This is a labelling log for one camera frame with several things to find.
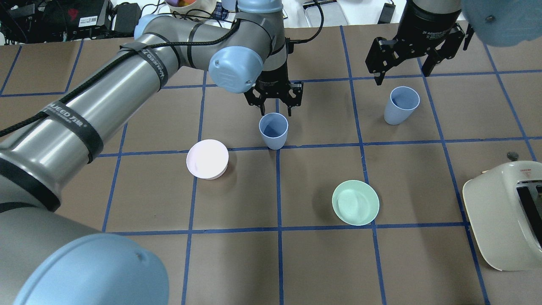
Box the cream white toaster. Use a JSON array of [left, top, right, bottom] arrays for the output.
[[462, 151, 542, 272]]

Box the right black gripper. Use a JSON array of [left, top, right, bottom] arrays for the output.
[[365, 22, 466, 86]]

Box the blue cup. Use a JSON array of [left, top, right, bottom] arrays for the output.
[[384, 86, 420, 125], [259, 113, 289, 150]]

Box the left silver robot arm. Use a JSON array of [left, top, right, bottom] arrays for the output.
[[1, 0, 290, 305]]

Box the mint green bowl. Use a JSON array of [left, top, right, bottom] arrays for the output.
[[332, 180, 381, 226]]

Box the pink bowl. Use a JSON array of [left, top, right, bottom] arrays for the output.
[[186, 139, 229, 180]]

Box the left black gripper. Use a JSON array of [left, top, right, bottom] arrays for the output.
[[244, 38, 304, 116]]

